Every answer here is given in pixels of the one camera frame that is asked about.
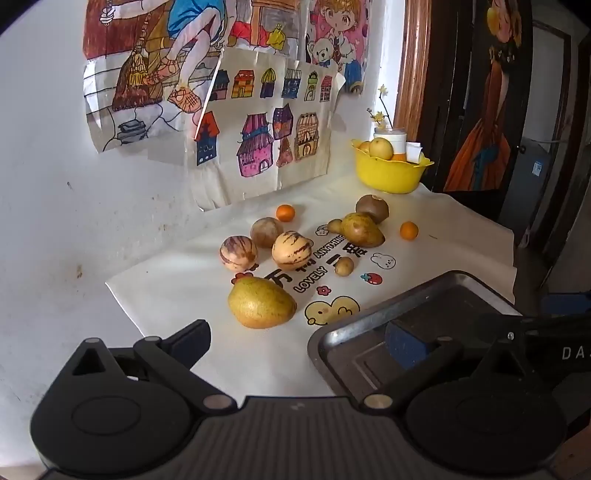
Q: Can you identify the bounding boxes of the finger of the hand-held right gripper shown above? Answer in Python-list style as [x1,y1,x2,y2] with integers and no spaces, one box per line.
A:
[540,292,591,317]
[478,313,591,341]

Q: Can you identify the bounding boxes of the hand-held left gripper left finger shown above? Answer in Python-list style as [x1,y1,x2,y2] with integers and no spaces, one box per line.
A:
[65,318,238,414]

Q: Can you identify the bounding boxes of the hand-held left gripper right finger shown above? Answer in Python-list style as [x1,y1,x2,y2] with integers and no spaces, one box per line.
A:
[362,319,550,411]

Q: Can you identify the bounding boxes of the metal baking tray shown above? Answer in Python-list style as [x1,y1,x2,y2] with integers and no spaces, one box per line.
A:
[307,270,527,398]

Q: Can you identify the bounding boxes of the large yellow-green pear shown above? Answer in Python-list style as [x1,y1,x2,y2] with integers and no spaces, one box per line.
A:
[228,276,297,330]

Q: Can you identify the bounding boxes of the pinkish striped pepino melon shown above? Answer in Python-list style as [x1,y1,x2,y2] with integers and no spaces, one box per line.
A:
[219,235,259,272]

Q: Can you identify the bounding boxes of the brown-speckled yellow pear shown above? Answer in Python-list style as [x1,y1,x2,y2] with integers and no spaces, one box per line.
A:
[340,212,386,248]

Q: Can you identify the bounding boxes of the brown round melon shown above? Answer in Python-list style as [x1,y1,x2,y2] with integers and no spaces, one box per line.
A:
[250,217,284,249]

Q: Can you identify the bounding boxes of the yellow striped pepino melon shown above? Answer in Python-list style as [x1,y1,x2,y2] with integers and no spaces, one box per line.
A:
[271,231,313,271]

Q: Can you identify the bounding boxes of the large brown kiwi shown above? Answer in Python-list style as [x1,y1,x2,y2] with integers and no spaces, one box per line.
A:
[355,194,390,224]

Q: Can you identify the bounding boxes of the white printed table mat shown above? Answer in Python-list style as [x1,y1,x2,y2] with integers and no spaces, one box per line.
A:
[105,173,517,398]

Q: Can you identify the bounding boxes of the grey appliance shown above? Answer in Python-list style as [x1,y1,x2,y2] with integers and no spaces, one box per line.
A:
[501,136,552,245]

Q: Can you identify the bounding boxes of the yellow plastic bowl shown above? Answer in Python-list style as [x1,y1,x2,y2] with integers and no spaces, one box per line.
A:
[350,138,435,195]

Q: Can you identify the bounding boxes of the large yellow pear in bowl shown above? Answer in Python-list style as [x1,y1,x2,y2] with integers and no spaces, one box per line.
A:
[368,137,394,160]

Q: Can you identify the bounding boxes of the dark figure painting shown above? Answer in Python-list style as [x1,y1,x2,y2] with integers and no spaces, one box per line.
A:
[443,0,536,192]

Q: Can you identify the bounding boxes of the colourful houses drawing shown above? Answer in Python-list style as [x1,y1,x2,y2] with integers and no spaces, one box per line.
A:
[185,46,347,210]

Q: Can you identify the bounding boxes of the yellow flower sprig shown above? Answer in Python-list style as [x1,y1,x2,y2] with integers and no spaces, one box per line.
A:
[366,84,394,130]

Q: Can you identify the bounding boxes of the swing figure drawing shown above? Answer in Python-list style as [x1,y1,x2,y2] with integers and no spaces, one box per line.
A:
[82,0,310,155]

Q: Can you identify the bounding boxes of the wooden door frame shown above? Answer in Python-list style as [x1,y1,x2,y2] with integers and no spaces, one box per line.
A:
[392,0,435,144]

